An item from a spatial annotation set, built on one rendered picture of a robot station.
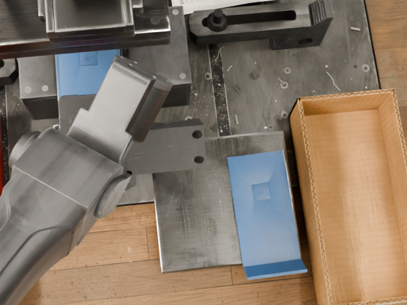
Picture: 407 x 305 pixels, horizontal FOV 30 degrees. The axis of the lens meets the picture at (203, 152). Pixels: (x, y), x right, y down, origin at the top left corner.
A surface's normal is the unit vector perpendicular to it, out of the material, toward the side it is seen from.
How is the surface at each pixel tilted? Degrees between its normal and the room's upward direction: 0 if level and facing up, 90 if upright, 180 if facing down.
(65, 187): 26
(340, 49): 0
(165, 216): 0
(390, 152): 90
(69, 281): 0
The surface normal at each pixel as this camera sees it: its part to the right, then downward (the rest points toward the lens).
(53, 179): 0.26, -0.60
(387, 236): 0.04, -0.25
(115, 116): -0.15, 0.10
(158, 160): 0.12, 0.24
